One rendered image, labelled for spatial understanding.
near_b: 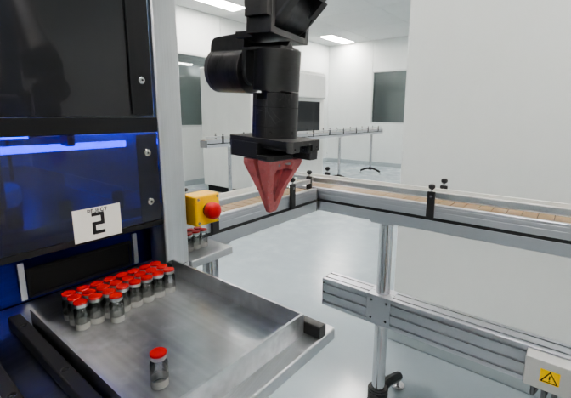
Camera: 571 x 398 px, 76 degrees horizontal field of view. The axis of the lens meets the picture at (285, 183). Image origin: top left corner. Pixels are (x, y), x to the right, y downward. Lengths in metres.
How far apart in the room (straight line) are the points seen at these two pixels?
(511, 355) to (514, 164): 0.79
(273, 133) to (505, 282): 1.62
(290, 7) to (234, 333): 0.46
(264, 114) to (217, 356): 0.34
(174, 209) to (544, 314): 1.61
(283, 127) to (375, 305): 1.13
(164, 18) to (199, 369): 0.64
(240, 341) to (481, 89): 1.52
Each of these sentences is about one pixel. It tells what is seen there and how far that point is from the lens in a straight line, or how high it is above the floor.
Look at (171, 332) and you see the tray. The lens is 0.64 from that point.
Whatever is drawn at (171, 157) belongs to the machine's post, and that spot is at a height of 1.13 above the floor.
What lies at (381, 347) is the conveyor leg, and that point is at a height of 0.33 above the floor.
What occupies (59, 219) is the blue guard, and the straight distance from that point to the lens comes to 0.73.
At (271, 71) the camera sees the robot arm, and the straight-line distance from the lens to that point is 0.44.
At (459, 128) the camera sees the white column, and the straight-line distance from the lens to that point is 1.84.
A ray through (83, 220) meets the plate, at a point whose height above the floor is 1.03.
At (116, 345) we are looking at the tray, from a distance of 0.63.
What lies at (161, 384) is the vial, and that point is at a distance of 0.53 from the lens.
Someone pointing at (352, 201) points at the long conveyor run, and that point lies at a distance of 1.37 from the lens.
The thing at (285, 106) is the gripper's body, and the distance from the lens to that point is 0.44.
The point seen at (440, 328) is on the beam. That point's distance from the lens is 1.42.
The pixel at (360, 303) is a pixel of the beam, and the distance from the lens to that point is 1.52.
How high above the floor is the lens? 1.21
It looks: 11 degrees down
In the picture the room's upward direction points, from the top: straight up
